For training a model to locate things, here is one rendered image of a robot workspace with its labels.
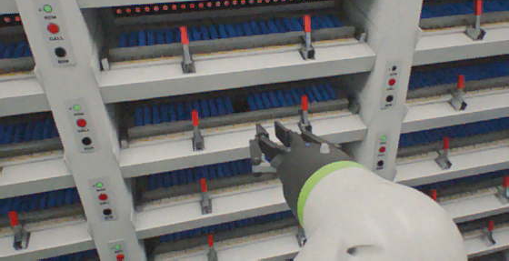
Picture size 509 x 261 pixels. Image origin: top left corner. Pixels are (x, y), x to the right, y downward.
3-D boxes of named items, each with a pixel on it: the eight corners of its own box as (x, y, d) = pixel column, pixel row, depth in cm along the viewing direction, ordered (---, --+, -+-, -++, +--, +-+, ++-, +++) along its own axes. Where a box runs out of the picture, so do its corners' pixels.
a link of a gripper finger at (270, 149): (298, 177, 48) (289, 179, 48) (265, 153, 58) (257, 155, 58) (296, 150, 47) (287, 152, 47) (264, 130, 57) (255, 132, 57)
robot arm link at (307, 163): (379, 146, 36) (294, 161, 34) (379, 246, 39) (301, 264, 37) (351, 131, 42) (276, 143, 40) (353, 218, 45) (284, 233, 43)
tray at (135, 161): (363, 139, 92) (374, 113, 85) (123, 178, 81) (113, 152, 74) (334, 91, 105) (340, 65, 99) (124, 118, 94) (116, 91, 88)
